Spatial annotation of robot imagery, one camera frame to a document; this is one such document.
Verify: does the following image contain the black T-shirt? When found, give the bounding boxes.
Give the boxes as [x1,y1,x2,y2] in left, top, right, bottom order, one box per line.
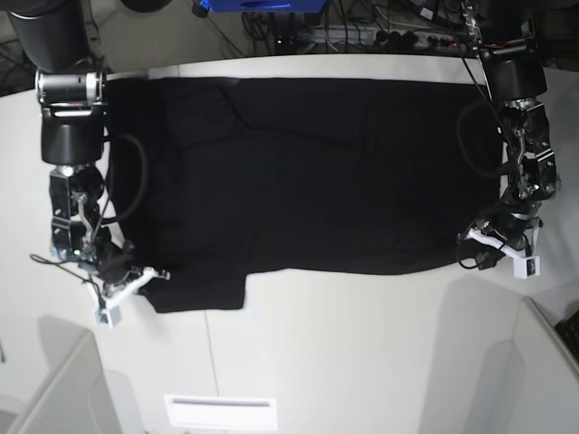
[108,78,502,314]

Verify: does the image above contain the blue box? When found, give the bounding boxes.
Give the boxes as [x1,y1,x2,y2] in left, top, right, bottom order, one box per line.
[196,0,326,14]

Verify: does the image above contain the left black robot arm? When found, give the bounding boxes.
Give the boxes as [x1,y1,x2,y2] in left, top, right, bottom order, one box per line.
[461,1,567,278]

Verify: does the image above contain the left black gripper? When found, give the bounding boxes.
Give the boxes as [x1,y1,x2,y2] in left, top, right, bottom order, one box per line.
[456,203,543,270]

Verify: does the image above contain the black keyboard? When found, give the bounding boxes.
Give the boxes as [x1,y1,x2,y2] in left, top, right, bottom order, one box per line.
[555,312,579,361]

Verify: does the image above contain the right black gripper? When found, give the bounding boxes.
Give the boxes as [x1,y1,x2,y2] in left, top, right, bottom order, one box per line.
[85,240,171,294]

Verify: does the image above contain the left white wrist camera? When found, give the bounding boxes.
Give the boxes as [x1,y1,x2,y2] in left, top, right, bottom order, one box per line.
[467,226,541,279]

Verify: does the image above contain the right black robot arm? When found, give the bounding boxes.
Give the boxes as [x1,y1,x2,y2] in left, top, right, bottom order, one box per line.
[1,1,170,291]

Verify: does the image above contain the white power strip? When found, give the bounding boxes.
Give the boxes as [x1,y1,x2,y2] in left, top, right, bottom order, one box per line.
[300,24,457,52]

